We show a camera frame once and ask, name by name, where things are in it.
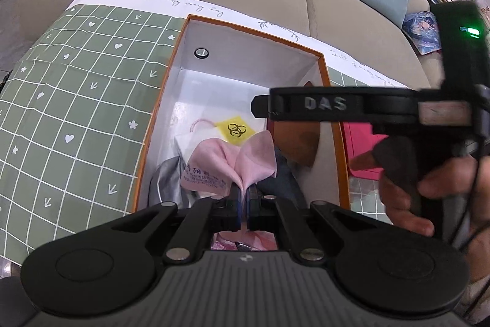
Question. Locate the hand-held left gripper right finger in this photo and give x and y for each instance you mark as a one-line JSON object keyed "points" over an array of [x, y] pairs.
{"points": [[250, 204]]}

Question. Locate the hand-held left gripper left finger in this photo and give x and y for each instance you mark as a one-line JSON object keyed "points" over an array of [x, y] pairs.
{"points": [[240, 202]]}

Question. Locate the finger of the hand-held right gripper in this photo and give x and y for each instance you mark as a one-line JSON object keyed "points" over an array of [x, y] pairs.
{"points": [[375, 104]]}

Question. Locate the pink cloth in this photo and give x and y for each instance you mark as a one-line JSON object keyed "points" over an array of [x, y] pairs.
{"points": [[214, 166]]}

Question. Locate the silver bag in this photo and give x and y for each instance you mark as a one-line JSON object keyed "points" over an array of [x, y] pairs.
{"points": [[168, 181]]}

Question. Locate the orange and white cardboard box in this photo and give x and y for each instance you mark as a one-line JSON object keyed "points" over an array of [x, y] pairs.
{"points": [[245, 59]]}

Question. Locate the brown soft pouch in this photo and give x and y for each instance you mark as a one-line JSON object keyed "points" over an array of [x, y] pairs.
{"points": [[298, 143]]}

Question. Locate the person's right hand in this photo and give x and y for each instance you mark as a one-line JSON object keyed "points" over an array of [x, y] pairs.
{"points": [[402, 204]]}

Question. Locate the pink patterned packet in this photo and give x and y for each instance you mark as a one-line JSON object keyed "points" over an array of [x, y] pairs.
{"points": [[260, 241]]}

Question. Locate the magenta flat box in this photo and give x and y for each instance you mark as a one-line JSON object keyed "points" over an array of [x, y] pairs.
{"points": [[360, 143]]}

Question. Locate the blue illustrated card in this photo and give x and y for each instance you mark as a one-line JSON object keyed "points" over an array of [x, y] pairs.
{"points": [[423, 28]]}

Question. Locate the dark cloth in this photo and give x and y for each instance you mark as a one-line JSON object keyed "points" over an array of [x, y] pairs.
{"points": [[287, 177]]}

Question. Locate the green checked tablecloth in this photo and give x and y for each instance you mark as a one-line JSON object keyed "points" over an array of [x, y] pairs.
{"points": [[76, 101]]}

